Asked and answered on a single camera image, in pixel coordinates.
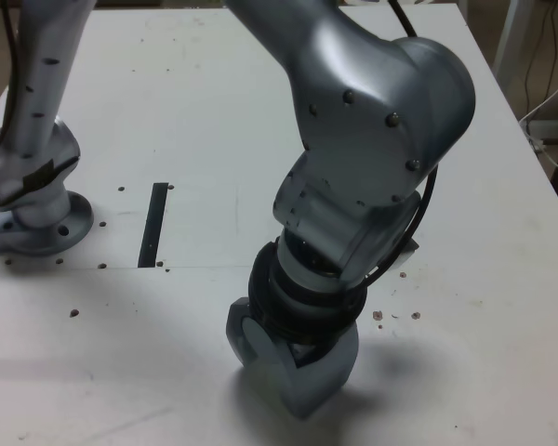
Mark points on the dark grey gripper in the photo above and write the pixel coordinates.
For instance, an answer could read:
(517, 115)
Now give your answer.
(311, 353)

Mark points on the black tape strip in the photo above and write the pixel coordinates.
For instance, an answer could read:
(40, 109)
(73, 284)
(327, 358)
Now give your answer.
(152, 223)

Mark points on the white metal frame leg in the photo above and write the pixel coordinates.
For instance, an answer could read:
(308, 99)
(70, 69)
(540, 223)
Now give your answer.
(509, 37)

